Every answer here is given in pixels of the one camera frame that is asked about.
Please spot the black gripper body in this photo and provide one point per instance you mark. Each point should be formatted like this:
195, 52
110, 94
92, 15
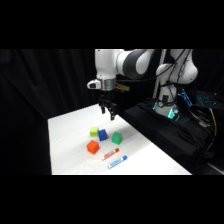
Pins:
106, 98

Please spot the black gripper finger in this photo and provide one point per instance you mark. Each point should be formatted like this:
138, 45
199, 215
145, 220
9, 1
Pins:
102, 109
112, 115

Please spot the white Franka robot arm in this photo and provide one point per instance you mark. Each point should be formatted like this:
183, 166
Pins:
133, 63

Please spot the blue cube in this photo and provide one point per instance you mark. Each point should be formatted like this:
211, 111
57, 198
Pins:
102, 134

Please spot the dark green cube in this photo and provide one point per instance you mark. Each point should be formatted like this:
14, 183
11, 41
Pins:
116, 137

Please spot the lime green cube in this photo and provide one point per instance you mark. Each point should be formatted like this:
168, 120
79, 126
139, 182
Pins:
94, 131

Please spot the orange cube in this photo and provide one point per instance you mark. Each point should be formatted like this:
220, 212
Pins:
93, 147

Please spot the red marker pen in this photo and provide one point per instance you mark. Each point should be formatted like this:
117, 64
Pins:
110, 154

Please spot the blue marker pen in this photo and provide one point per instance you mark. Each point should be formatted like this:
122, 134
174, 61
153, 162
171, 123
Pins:
117, 162

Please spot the black curtain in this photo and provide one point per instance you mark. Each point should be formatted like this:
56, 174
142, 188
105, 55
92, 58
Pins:
43, 100

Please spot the black robot stand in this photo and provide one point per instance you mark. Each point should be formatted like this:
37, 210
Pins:
170, 136

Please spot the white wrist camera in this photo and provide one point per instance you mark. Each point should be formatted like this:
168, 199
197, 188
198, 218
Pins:
94, 84

